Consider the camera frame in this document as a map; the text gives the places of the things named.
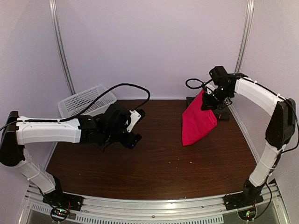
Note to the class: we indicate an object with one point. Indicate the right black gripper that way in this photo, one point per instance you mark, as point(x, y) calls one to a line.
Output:
point(207, 106)

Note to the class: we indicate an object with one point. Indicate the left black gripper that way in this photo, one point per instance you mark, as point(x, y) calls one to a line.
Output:
point(131, 142)

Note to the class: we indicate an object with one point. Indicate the black pinstriped shirt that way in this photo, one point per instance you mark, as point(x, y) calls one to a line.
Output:
point(222, 112)

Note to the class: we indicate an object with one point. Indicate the red garment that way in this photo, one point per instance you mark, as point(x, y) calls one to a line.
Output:
point(196, 123)

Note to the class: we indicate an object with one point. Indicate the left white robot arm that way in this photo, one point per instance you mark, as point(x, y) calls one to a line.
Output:
point(103, 129)

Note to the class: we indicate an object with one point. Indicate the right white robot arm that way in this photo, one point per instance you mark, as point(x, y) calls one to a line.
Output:
point(282, 112)

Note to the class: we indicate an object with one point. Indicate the white plastic laundry basket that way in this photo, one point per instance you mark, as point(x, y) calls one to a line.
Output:
point(74, 104)

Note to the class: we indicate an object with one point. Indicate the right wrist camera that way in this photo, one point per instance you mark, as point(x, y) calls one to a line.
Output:
point(218, 82)

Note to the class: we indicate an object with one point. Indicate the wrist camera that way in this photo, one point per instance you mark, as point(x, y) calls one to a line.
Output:
point(120, 118)
point(218, 82)

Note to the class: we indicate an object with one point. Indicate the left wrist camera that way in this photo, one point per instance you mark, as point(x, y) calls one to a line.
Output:
point(120, 118)

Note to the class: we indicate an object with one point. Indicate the right aluminium corner post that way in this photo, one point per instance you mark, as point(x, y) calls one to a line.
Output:
point(249, 14)

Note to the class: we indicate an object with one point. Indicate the aluminium corner post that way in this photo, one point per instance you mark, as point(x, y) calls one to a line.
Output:
point(249, 14)
point(60, 46)

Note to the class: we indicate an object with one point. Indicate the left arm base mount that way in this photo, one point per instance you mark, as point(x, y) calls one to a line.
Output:
point(61, 204)

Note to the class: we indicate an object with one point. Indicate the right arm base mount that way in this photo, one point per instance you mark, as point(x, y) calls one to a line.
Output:
point(248, 200)

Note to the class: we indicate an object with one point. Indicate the left aluminium corner post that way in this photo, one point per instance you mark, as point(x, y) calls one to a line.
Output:
point(60, 46)

